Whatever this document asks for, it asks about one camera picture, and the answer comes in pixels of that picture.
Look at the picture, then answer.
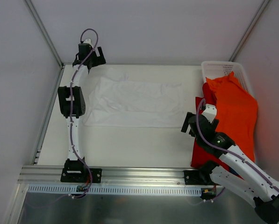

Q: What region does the white t shirt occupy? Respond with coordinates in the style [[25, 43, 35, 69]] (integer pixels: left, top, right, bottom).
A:
[[83, 76, 184, 128]]

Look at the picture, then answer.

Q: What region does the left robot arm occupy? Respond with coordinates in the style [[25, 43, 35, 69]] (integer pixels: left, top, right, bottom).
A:
[[57, 41, 106, 183]]

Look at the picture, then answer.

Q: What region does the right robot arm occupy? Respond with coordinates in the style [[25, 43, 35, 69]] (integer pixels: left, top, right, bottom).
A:
[[181, 112, 279, 224]]

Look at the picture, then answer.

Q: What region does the orange t shirt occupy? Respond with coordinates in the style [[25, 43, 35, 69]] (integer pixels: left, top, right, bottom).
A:
[[207, 72, 258, 161]]

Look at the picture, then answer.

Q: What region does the white plastic basket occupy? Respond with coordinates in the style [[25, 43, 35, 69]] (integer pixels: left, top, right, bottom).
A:
[[201, 61, 255, 97]]

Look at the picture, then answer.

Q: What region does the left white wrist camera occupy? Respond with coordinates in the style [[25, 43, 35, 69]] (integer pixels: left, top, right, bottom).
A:
[[83, 38, 93, 47]]

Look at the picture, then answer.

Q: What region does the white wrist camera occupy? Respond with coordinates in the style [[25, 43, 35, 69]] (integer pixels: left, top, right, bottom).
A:
[[83, 38, 93, 47], [202, 104, 217, 123]]

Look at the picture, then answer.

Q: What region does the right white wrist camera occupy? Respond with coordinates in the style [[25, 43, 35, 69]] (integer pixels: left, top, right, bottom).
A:
[[202, 104, 217, 123]]

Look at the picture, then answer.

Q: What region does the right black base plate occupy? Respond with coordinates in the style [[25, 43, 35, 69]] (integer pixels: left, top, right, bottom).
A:
[[183, 170, 215, 185]]

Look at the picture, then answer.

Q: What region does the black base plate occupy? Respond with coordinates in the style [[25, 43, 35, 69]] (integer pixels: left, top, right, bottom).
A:
[[60, 168, 102, 183], [183, 170, 215, 185]]

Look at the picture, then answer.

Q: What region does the aluminium mounting rail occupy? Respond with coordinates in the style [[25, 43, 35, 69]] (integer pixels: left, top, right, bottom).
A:
[[18, 165, 196, 187]]

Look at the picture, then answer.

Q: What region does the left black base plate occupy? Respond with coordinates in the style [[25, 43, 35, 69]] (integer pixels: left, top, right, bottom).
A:
[[60, 168, 102, 183]]

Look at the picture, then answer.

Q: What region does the white slotted cable duct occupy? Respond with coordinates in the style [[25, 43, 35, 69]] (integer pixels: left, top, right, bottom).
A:
[[28, 184, 202, 197]]

